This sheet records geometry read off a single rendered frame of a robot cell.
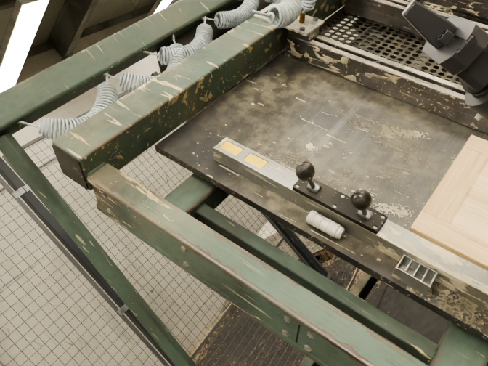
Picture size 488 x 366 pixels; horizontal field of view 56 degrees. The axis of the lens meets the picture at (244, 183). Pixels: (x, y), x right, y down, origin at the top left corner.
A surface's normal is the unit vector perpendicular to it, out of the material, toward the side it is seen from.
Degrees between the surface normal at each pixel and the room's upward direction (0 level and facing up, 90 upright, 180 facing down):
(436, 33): 100
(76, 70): 90
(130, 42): 90
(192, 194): 54
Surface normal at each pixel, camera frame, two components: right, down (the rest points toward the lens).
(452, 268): 0.00, -0.70
